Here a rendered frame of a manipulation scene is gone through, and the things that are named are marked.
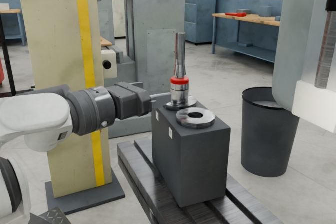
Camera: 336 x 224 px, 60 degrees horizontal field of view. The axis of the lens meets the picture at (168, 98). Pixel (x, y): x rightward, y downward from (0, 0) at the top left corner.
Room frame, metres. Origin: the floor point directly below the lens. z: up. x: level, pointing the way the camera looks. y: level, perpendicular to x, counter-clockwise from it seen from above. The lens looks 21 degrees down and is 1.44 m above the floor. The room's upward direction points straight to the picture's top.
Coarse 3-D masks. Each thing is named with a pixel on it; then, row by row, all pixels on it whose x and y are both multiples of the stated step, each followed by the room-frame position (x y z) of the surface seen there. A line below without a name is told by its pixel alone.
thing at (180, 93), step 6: (174, 84) 0.68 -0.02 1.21; (186, 84) 0.68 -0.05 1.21; (174, 90) 0.68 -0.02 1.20; (180, 90) 0.68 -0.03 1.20; (186, 90) 0.69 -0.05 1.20; (174, 96) 0.68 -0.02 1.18; (180, 96) 0.68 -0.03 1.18; (186, 96) 0.69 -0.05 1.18; (174, 102) 0.68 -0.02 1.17; (180, 102) 0.68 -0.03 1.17
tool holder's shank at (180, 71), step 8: (176, 32) 0.71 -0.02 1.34; (176, 40) 0.70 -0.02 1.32; (184, 40) 0.69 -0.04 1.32; (176, 48) 0.70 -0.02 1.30; (184, 48) 0.70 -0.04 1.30; (176, 56) 0.70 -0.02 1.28; (184, 56) 0.70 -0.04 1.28; (176, 64) 0.69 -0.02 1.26; (184, 64) 0.70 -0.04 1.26; (176, 72) 0.69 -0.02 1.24; (184, 72) 0.69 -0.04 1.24
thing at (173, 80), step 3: (171, 78) 0.70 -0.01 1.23; (174, 78) 0.70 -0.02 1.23; (183, 78) 0.70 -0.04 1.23; (186, 78) 0.70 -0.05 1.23; (171, 81) 0.69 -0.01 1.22; (174, 81) 0.68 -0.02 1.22; (177, 81) 0.68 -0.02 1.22; (180, 81) 0.68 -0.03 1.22; (183, 81) 0.68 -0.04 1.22; (186, 81) 0.68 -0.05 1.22; (180, 84) 0.68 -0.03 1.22
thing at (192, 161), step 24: (192, 96) 0.77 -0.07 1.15; (168, 120) 0.61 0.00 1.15; (192, 120) 0.58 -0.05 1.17; (216, 120) 0.61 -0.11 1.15; (168, 144) 0.60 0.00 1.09; (192, 144) 0.54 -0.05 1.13; (216, 144) 0.56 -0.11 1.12; (168, 168) 0.60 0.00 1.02; (192, 168) 0.54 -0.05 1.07; (216, 168) 0.56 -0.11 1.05; (192, 192) 0.54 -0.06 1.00; (216, 192) 0.56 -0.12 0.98
